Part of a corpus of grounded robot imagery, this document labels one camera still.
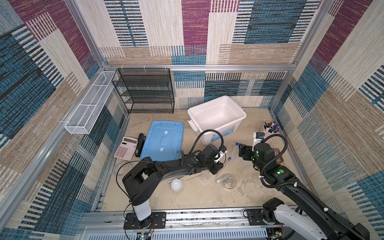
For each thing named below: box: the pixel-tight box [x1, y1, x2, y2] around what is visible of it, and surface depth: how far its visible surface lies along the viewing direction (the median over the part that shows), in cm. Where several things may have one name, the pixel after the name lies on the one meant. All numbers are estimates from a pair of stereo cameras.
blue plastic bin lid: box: [140, 120, 185, 162], surface depth 107 cm
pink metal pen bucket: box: [263, 121, 280, 139], surface depth 96 cm
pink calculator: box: [113, 136, 138, 162], surface depth 99 cm
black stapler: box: [135, 133, 147, 158], surface depth 99 cm
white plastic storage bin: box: [187, 95, 247, 145], surface depth 104 cm
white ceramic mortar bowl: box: [170, 179, 184, 192], surface depth 85 cm
